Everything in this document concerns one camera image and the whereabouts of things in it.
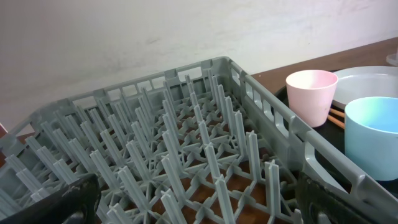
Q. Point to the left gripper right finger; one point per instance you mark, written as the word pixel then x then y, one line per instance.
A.
pixel 315 200

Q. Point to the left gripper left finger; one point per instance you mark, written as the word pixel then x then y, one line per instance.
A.
pixel 75 203

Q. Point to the blue cup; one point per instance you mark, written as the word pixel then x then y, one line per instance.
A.
pixel 371 136

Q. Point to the pink cup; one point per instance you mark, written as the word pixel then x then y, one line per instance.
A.
pixel 310 94

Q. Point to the grey dishwasher rack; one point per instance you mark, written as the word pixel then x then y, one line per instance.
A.
pixel 203 143

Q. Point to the left wooden chopstick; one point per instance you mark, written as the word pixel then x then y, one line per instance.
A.
pixel 336 121

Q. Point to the wooden chopstick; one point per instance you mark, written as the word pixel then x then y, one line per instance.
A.
pixel 336 121
pixel 336 113

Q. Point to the right wooden chopstick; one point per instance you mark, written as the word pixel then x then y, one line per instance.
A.
pixel 336 113

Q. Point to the grey plate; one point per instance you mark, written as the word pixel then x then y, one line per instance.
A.
pixel 360 82

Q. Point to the clear plastic bin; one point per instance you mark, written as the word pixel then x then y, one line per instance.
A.
pixel 392 59

